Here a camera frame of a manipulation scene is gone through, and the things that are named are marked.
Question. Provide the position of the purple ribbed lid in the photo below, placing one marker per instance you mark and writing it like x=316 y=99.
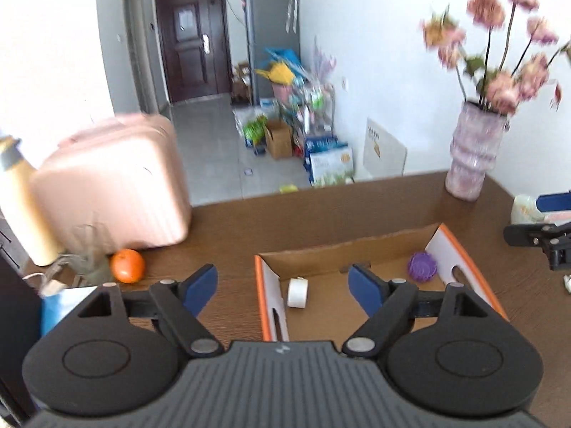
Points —
x=422 y=266

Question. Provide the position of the small brown cardboard box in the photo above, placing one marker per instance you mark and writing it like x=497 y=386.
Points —
x=279 y=140

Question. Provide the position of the grey interior door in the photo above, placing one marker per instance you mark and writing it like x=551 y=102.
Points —
x=134 y=49

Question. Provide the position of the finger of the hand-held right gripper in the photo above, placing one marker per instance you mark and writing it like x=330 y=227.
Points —
x=526 y=234
x=555 y=201

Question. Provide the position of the pink suitcase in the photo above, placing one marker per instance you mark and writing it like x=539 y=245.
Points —
x=116 y=183

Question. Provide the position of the green snack packet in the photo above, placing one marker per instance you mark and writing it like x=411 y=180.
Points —
x=255 y=128

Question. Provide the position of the cream thermos bottle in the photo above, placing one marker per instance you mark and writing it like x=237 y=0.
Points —
x=22 y=205

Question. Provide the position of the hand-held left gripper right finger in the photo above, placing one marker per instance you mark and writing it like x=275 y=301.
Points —
x=363 y=287

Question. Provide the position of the orange fruit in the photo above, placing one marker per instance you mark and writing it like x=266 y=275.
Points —
x=128 y=266

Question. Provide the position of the red cardboard box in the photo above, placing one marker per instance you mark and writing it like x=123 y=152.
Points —
x=321 y=258

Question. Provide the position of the dried pink flowers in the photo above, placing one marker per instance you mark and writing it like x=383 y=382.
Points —
x=486 y=4

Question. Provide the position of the blue and white carton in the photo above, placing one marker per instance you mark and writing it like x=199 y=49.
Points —
x=330 y=162

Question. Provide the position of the white tape roll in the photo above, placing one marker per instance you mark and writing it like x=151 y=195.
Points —
x=296 y=293

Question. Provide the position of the blue tissue pack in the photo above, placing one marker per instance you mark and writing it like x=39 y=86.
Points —
x=60 y=310

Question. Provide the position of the grey refrigerator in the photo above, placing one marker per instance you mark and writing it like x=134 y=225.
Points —
x=270 y=22

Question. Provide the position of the pink ribbed vase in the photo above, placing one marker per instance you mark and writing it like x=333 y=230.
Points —
x=475 y=151

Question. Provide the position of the yellow bag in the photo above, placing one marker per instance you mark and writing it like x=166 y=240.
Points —
x=279 y=73

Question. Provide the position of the crumpled white paper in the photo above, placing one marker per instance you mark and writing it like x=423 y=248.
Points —
x=567 y=283

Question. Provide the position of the dark brown door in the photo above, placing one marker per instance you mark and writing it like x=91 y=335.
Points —
x=192 y=44

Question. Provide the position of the clear drinking glass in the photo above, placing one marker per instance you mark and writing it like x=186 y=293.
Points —
x=91 y=258

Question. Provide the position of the white plastic bottle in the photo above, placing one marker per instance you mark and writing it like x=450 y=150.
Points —
x=524 y=209

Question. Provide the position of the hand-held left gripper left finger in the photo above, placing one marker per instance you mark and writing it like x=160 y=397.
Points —
x=200 y=287

